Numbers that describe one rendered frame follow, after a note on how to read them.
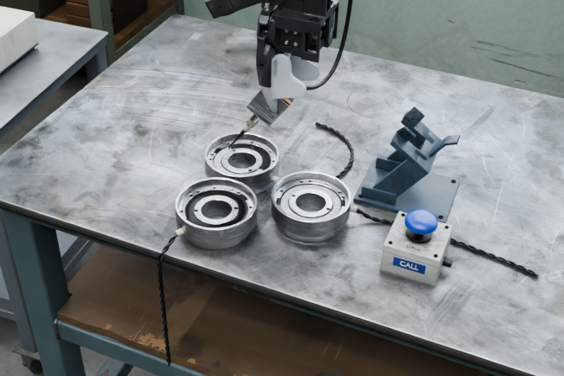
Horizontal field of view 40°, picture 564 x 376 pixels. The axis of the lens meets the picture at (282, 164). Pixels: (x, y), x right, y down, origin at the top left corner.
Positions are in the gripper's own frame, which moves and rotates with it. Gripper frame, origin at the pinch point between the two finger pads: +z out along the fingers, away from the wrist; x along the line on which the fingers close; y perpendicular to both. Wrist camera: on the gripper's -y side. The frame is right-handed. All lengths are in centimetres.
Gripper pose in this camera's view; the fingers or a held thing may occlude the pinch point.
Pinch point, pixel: (274, 96)
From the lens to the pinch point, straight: 103.5
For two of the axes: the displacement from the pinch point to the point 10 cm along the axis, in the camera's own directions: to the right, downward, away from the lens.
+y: 9.3, 2.4, -2.9
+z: -0.2, 8.0, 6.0
